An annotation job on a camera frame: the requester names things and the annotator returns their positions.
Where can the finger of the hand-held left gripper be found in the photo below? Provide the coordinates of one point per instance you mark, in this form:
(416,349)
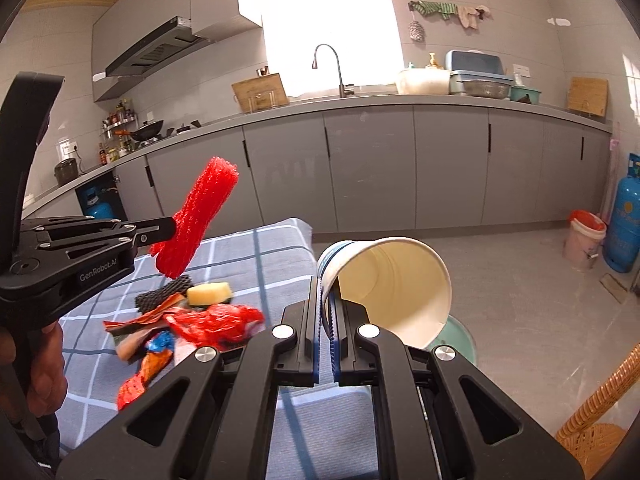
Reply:
(150,232)

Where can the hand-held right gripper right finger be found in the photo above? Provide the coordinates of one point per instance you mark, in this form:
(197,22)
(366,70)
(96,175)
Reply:
(336,350)

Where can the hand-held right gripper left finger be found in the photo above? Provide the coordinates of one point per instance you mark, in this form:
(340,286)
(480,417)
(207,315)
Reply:
(315,345)

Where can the red foam net sleeve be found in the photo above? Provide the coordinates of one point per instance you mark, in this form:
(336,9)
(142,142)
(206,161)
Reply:
(200,205)

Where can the white paper cup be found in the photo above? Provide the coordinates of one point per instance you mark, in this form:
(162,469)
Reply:
(395,295)

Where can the yellow sponge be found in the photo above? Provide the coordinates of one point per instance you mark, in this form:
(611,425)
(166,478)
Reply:
(210,294)

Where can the person's left hand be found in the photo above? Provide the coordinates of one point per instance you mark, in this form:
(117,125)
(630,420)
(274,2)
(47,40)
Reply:
(46,370)

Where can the blue gas cylinder under counter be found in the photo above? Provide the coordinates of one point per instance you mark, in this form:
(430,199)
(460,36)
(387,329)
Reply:
(100,205)

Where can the black foam net sleeve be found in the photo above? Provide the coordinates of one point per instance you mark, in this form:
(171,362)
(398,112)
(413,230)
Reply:
(160,296)

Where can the orange torn wrapper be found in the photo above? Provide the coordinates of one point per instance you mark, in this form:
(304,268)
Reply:
(142,319)

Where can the grey blue plaid tablecloth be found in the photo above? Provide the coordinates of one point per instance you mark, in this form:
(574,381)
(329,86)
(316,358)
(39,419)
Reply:
(280,260)

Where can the red plastic bag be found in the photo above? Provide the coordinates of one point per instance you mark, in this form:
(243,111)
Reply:
(220,322)

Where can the black wok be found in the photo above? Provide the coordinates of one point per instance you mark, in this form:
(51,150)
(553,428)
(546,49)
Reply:
(147,130)

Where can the dark cooking pot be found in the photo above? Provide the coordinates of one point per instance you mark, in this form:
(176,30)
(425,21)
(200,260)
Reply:
(66,172)

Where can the blue foil wrapper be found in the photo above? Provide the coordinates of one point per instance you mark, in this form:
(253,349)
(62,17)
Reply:
(161,344)

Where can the spice rack with bottles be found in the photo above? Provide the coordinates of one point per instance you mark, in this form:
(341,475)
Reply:
(117,125)

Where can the orange snack wrapper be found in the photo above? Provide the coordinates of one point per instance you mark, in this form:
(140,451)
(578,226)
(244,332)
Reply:
(156,366)

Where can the pale green round bin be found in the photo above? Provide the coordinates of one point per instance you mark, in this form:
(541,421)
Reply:
(457,342)

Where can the cardboard box on counter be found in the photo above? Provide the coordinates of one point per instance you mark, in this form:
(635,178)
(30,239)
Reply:
(260,92)

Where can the steel range hood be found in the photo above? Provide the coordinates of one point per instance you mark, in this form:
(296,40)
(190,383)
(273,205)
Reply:
(155,50)

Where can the grey kitchen base cabinets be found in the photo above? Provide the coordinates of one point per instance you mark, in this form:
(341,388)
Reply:
(370,165)

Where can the steel gooseneck faucet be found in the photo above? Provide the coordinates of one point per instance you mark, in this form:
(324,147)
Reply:
(340,67)

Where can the pink bucket with red liner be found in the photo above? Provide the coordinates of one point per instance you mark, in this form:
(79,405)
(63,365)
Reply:
(582,240)

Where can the wicker chair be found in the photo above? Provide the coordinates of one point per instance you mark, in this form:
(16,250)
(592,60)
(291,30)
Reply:
(600,410)

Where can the bright window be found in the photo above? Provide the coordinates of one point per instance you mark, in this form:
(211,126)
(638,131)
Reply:
(330,25)

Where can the white plastic basin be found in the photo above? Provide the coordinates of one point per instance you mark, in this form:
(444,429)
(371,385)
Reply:
(422,81)

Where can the yellow soap bottle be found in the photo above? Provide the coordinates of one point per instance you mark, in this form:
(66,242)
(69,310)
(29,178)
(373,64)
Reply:
(432,61)

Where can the blue dish drainer box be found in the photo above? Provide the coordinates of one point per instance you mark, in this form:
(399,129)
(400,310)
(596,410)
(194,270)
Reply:
(480,72)

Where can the tall blue gas cylinder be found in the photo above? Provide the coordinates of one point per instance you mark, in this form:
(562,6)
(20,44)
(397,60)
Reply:
(624,220)

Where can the small green basket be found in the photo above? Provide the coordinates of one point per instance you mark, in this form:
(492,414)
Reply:
(525,95)

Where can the grey hanging scrubber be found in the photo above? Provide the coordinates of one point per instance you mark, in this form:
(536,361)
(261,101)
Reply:
(416,31)

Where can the green hanging cloth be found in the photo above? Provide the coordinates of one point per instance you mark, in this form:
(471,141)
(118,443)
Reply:
(432,8)

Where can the small wooden cutting board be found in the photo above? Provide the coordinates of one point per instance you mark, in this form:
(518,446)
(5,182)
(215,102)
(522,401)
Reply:
(589,96)

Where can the beige hanging gloves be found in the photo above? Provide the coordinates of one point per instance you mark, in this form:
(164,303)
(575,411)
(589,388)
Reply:
(471,16)

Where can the white wall outlet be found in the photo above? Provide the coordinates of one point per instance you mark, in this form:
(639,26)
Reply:
(70,148)

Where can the grey wall cabinet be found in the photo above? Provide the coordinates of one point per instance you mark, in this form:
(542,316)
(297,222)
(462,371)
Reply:
(215,5)

